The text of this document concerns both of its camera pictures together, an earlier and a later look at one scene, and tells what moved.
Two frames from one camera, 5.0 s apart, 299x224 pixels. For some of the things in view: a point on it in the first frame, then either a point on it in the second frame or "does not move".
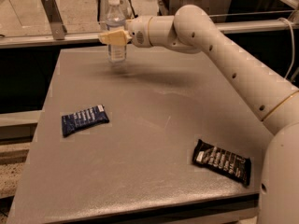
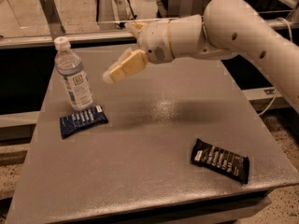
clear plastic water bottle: x=116 y=21 to x=70 y=67
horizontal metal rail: x=93 y=38 does not move
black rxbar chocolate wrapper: x=236 y=166 does not move
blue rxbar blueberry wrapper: x=90 y=117 does not move
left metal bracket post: x=58 y=29 does not move
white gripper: x=137 y=32 to x=155 y=41
